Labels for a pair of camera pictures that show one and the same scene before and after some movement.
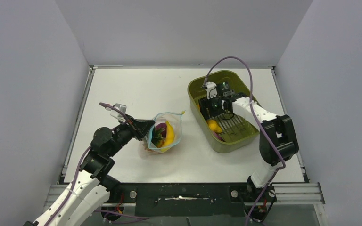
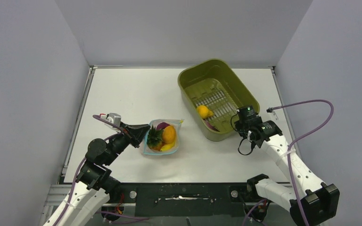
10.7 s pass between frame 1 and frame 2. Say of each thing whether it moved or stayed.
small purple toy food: moved
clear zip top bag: moved
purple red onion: stayed
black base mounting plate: stayed
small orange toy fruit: moved
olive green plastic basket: moved
